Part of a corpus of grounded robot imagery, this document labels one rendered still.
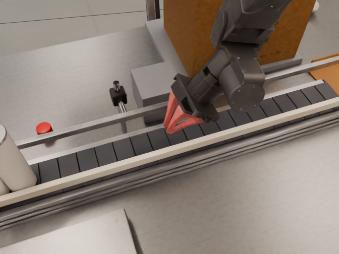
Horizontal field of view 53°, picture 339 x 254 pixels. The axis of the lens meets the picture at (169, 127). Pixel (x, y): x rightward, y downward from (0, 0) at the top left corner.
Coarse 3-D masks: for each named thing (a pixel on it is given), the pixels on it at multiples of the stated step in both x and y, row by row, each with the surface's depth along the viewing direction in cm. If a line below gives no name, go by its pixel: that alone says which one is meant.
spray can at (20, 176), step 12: (0, 132) 53; (0, 144) 52; (12, 144) 56; (0, 156) 54; (12, 156) 56; (0, 168) 56; (12, 168) 57; (24, 168) 60; (12, 180) 60; (24, 180) 62; (36, 180) 66; (12, 192) 64
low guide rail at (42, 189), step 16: (288, 112) 72; (304, 112) 73; (240, 128) 70; (256, 128) 71; (192, 144) 67; (208, 144) 69; (128, 160) 65; (144, 160) 66; (80, 176) 63; (96, 176) 64; (16, 192) 61; (32, 192) 61; (48, 192) 63
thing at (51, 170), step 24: (288, 96) 80; (312, 96) 80; (336, 96) 80; (240, 120) 75; (120, 144) 72; (144, 144) 72; (168, 144) 72; (216, 144) 72; (48, 168) 68; (72, 168) 68; (144, 168) 69
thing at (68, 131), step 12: (324, 60) 75; (336, 60) 75; (276, 72) 73; (288, 72) 73; (300, 72) 74; (144, 108) 67; (156, 108) 67; (96, 120) 65; (108, 120) 65; (120, 120) 66; (60, 132) 63; (72, 132) 64; (24, 144) 62; (36, 144) 63
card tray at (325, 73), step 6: (336, 54) 90; (312, 60) 89; (318, 60) 90; (330, 66) 93; (336, 66) 93; (312, 72) 91; (318, 72) 91; (324, 72) 91; (330, 72) 91; (336, 72) 91; (318, 78) 90; (324, 78) 90; (330, 78) 90; (336, 78) 90; (330, 84) 88; (336, 84) 88; (336, 90) 87
